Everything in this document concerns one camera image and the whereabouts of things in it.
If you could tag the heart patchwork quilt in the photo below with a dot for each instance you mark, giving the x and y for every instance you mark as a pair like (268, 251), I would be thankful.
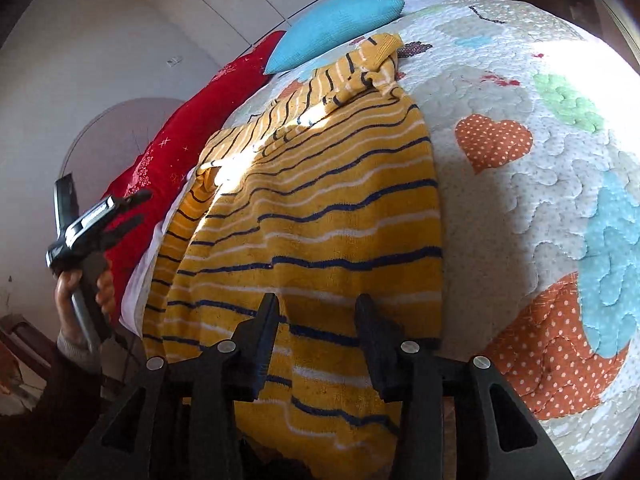
(500, 200)

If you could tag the white glossy wardrobe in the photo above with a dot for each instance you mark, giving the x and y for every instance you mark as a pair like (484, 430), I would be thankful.
(240, 0)

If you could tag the red pillow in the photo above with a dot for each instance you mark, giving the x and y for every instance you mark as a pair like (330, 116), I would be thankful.
(175, 145)

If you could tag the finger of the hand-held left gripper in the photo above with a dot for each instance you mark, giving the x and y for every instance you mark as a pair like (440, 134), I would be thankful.
(127, 201)
(125, 227)

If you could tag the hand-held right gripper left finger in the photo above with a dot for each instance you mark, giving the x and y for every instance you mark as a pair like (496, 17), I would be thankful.
(264, 345)

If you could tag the white arched headboard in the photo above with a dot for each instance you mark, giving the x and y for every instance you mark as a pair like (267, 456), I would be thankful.
(110, 140)

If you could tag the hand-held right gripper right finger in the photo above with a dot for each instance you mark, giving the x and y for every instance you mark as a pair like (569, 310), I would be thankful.
(372, 347)

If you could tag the blue knitted pillow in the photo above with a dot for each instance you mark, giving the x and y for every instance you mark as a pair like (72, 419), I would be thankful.
(330, 30)

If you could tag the person's left hand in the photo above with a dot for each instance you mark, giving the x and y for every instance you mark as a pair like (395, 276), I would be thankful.
(64, 305)

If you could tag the white wall socket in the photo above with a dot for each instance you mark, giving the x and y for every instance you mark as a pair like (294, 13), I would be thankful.
(174, 60)

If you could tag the yellow striped sweater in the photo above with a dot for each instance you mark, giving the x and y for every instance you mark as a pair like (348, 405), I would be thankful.
(310, 240)

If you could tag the person's left forearm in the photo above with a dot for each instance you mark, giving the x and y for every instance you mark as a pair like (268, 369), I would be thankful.
(71, 349)

